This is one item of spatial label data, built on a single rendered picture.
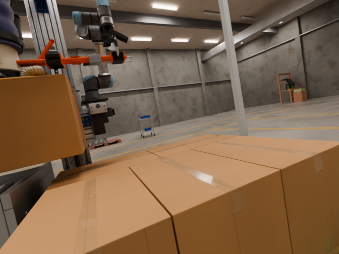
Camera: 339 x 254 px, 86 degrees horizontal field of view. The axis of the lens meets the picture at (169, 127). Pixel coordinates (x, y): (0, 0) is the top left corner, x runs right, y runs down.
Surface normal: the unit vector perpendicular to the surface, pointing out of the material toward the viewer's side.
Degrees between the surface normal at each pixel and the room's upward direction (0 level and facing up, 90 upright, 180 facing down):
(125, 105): 90
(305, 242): 90
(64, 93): 90
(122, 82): 90
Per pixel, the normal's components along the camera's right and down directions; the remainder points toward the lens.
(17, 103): 0.37, 0.00
